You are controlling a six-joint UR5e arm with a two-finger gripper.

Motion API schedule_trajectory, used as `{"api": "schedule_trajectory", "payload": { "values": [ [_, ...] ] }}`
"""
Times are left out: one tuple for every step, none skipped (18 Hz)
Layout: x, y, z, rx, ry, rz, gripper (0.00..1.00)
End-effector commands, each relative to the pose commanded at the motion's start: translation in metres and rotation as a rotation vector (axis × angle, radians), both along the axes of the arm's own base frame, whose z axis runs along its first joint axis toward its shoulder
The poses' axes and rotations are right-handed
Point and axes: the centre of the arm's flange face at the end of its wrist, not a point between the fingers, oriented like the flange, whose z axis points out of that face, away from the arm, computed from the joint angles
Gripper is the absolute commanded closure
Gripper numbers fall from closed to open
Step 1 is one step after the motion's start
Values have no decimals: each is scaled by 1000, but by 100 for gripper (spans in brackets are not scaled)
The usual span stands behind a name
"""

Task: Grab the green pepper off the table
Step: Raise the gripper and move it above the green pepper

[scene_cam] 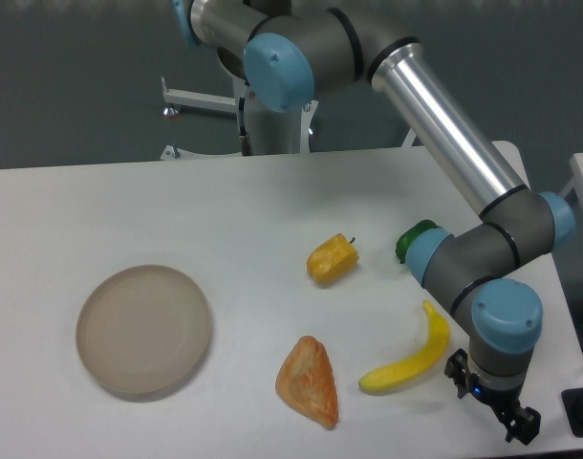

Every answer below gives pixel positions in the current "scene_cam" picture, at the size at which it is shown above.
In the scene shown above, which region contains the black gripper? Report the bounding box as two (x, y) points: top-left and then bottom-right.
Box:
(443, 348), (541, 446)

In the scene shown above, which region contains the green toy bell pepper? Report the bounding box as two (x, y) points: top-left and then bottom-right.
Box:
(395, 219), (439, 264)

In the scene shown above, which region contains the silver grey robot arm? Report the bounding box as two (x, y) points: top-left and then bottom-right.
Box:
(173, 1), (575, 444)

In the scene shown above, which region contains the yellow toy bell pepper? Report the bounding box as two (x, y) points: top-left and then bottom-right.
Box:
(306, 233), (359, 285)

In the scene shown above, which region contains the yellow toy banana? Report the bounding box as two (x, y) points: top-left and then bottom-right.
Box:
(358, 300), (450, 394)

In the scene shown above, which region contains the black device at table edge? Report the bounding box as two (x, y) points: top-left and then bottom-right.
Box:
(561, 388), (583, 438)

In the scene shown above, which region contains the orange toy bread slice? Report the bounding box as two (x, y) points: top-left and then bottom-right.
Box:
(275, 336), (338, 430)

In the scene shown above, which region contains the beige round plate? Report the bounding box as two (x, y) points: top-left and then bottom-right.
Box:
(76, 265), (211, 400)

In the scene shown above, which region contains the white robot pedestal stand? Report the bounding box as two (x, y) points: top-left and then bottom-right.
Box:
(158, 47), (321, 162)

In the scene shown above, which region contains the black cable on pedestal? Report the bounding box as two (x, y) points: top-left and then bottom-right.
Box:
(237, 83), (253, 157)

